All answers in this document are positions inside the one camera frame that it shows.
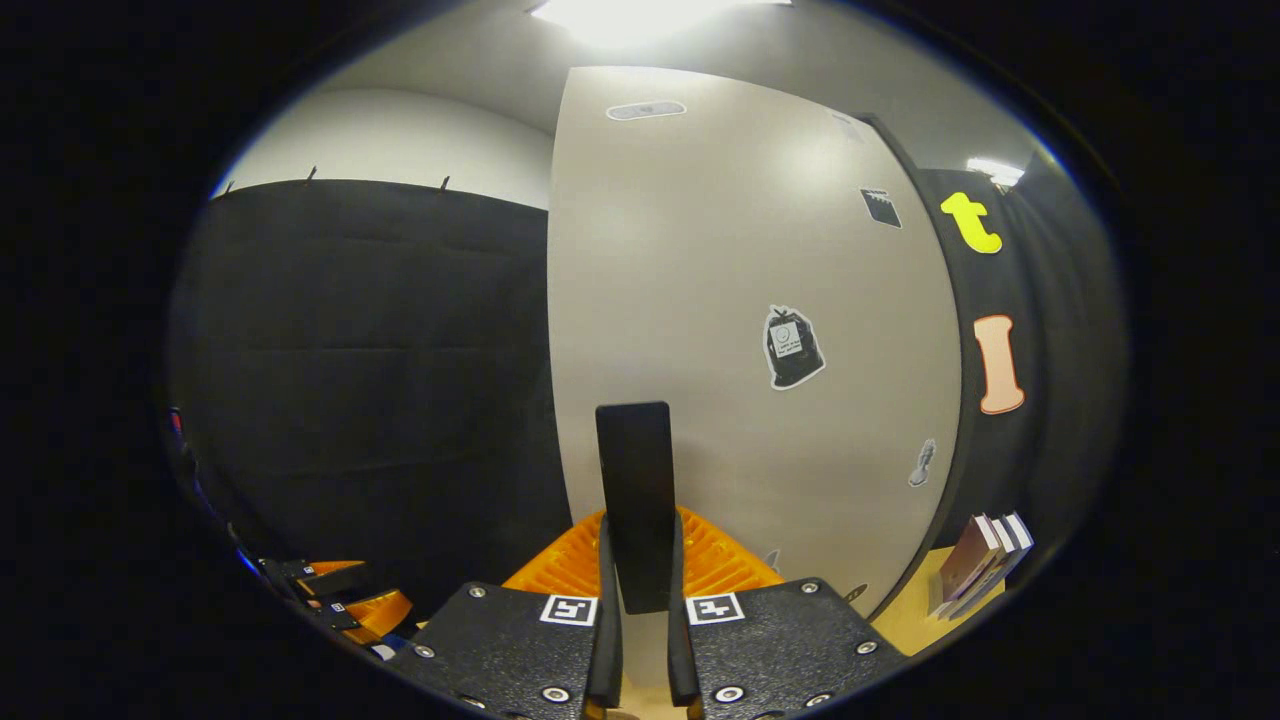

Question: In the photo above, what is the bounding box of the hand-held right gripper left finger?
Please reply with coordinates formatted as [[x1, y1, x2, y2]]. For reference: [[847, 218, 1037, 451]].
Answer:
[[385, 510, 624, 720]]

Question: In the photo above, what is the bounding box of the black door handle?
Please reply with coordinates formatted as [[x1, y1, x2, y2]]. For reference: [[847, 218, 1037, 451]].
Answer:
[[596, 402, 677, 615]]

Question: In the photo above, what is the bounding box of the grey book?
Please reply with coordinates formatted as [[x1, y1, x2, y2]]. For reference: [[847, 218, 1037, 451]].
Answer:
[[950, 516, 1022, 619]]

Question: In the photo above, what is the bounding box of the grey cabinet door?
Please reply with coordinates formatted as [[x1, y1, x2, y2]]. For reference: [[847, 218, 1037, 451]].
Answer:
[[547, 66, 964, 693]]

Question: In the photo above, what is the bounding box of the small ceiling light panel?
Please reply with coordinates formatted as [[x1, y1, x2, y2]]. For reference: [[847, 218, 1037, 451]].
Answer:
[[967, 156, 1027, 189]]

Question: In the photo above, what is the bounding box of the book with purple cover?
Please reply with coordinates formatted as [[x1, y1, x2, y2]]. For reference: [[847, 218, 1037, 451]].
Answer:
[[930, 514, 1004, 614]]

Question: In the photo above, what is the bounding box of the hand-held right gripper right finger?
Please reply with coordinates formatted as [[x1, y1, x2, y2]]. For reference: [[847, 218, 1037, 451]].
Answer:
[[668, 507, 907, 720]]

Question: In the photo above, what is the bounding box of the blue book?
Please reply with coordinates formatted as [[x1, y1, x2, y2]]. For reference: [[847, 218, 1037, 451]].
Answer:
[[965, 512, 1035, 601]]

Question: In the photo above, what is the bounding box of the large ceiling light panel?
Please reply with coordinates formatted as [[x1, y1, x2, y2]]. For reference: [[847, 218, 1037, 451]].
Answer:
[[530, 0, 793, 48]]

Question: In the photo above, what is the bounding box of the black backdrop cloth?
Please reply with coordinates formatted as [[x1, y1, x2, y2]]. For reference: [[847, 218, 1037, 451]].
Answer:
[[165, 165, 1127, 621]]

